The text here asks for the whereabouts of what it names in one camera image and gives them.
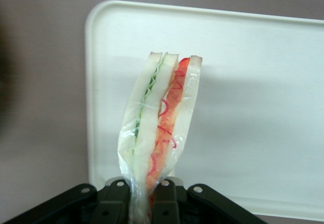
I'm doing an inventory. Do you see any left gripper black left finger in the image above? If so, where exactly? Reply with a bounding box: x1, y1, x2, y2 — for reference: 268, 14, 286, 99
4, 179, 131, 224

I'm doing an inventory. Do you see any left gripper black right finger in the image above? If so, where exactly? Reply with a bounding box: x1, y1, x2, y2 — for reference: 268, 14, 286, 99
151, 178, 268, 224

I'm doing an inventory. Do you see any plastic sandwich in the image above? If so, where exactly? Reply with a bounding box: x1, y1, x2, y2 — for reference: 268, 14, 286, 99
116, 51, 204, 224

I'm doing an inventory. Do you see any cream plastic tray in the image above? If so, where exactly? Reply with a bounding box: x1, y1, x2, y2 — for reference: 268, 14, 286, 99
84, 0, 324, 222

